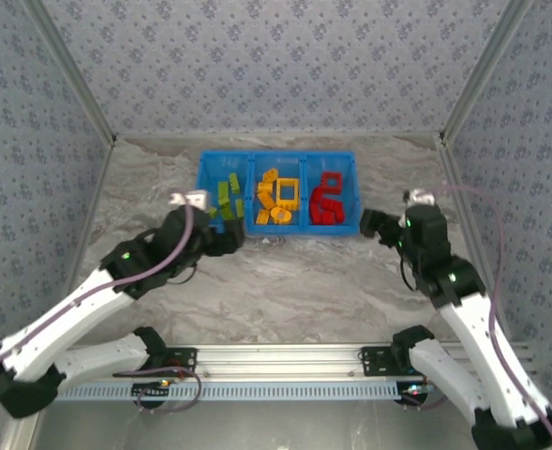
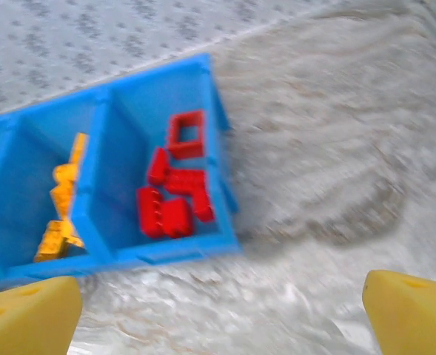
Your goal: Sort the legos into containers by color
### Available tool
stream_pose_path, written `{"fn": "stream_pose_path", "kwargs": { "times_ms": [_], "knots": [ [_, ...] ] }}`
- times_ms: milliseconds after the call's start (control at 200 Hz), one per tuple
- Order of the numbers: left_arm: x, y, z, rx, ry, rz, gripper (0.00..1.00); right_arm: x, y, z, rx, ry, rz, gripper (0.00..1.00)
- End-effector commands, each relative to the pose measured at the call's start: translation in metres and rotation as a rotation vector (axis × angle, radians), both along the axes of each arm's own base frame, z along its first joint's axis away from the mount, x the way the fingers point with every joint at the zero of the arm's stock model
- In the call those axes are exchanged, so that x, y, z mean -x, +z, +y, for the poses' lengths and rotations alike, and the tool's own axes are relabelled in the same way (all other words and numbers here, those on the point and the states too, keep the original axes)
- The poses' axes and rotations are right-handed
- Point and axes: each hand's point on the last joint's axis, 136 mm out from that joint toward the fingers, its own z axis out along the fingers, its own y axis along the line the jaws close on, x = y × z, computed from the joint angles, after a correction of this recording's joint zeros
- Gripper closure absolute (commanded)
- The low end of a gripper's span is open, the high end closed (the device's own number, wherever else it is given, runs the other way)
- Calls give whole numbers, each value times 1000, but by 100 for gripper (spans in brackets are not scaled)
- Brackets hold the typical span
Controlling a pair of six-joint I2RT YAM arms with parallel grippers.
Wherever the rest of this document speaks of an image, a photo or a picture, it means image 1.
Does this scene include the pale slotted cable duct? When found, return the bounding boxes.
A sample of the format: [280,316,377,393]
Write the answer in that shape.
[43,380,425,403]

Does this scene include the blue three-compartment plastic bin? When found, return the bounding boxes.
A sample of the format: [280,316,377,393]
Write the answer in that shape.
[194,149,364,239]

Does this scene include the aluminium corner post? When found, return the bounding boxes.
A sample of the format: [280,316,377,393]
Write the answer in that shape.
[439,0,537,142]
[21,0,118,144]

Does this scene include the small circuit board with led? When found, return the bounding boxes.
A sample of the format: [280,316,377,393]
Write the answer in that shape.
[396,382,439,407]
[132,378,183,399]

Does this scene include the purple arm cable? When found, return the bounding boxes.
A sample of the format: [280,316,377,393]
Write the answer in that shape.
[399,184,552,450]
[0,201,202,414]

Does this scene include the aluminium side rail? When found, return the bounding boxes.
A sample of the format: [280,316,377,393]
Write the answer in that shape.
[437,134,512,342]
[64,138,117,301]

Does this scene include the aluminium front rail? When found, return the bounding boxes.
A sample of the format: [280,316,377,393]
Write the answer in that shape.
[24,342,537,380]

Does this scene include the orange lego window frame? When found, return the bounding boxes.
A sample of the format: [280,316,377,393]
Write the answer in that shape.
[276,177,301,211]

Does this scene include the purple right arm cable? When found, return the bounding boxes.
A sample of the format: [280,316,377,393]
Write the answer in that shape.
[399,184,552,450]

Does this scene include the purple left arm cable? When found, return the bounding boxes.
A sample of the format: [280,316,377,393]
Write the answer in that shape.
[0,201,202,414]

